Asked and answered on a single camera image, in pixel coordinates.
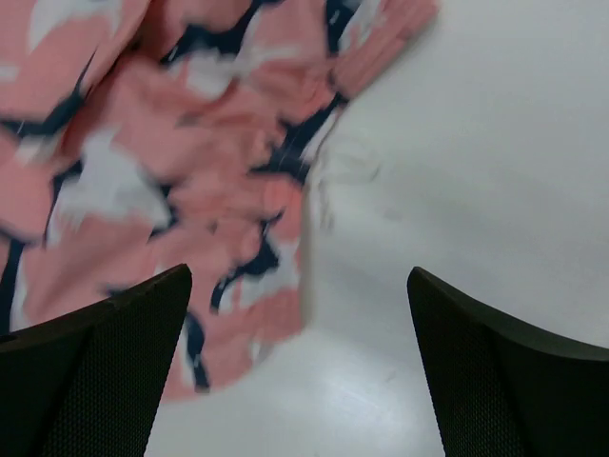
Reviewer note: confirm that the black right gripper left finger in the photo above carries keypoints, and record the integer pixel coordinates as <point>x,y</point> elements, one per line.
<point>89,383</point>

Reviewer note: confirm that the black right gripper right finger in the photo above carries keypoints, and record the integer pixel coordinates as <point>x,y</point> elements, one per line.
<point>502,387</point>

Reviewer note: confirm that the pink shark print shorts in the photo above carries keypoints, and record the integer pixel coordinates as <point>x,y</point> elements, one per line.
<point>140,135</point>

